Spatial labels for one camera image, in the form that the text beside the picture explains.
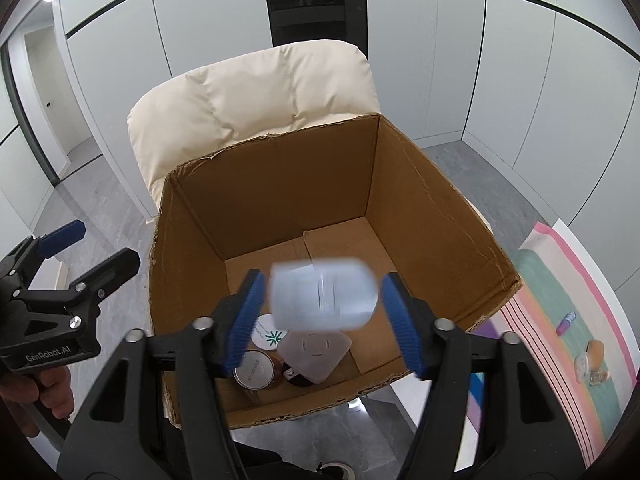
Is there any striped colourful tablecloth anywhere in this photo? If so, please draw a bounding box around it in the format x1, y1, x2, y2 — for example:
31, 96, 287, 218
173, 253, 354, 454
465, 217, 640, 466

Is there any jar with silver lid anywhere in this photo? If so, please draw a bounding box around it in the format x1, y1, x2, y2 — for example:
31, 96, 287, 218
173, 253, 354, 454
233, 349, 283, 391

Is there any brown cardboard box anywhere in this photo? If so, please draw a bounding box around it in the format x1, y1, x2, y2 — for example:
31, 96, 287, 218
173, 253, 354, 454
148, 112, 524, 430

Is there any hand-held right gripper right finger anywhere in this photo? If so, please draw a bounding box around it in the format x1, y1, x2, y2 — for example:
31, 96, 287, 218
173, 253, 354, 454
381, 271, 521, 480

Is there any white round lid green logo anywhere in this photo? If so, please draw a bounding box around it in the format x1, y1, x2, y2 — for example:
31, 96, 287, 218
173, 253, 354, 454
250, 314, 288, 351

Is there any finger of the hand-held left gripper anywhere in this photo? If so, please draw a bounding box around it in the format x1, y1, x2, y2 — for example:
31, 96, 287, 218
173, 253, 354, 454
69, 247, 142, 307
0, 219, 87, 282

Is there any person's left hand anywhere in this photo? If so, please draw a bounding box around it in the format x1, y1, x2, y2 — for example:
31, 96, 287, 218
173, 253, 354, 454
0, 365, 77, 438

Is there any black and white shoe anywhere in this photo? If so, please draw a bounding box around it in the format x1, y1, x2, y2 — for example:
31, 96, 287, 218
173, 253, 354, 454
317, 461, 357, 480

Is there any translucent square lidded container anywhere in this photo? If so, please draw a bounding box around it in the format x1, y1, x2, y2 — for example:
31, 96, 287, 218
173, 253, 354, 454
277, 330, 352, 383

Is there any black glass wall panel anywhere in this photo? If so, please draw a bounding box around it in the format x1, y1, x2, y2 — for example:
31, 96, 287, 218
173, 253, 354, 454
261, 0, 368, 58

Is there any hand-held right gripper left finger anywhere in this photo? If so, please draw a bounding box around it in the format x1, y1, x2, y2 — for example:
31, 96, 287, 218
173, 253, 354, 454
57, 269, 268, 480

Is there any white door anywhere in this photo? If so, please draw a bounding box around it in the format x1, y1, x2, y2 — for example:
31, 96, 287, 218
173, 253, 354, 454
24, 25, 108, 181

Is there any person's dark trouser leg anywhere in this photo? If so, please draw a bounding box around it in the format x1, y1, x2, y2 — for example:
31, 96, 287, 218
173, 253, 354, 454
162, 410, 321, 480

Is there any peach oval object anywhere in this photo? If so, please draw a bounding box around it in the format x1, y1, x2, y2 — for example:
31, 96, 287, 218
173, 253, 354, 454
574, 339, 607, 377

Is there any cream padded armchair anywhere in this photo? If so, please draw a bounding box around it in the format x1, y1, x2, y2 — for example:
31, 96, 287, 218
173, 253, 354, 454
126, 40, 496, 431

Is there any translucent plastic container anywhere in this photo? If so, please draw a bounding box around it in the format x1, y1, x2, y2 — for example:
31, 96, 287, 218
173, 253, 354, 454
269, 257, 379, 332

